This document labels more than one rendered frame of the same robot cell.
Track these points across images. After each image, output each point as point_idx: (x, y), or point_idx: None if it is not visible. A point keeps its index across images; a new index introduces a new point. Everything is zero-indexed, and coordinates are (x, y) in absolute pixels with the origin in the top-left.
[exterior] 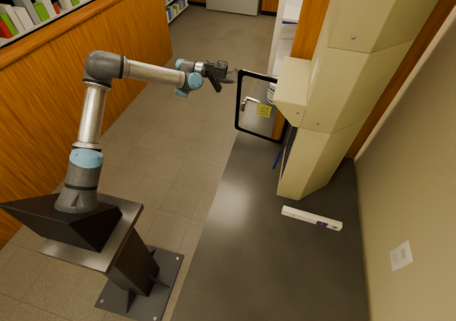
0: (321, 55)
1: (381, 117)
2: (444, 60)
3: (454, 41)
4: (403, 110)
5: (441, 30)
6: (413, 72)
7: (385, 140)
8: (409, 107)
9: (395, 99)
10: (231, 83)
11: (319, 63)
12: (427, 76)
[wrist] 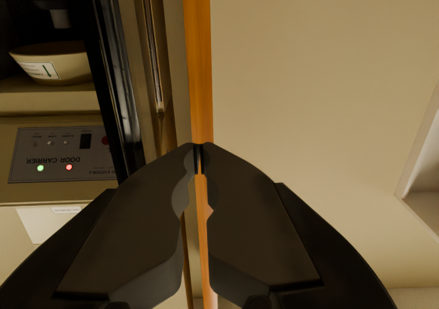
0: (48, 228)
1: None
2: (175, 119)
3: (183, 134)
4: (175, 45)
5: (217, 130)
6: (214, 81)
7: None
8: (168, 57)
9: (215, 35)
10: (88, 210)
11: (38, 222)
12: (182, 97)
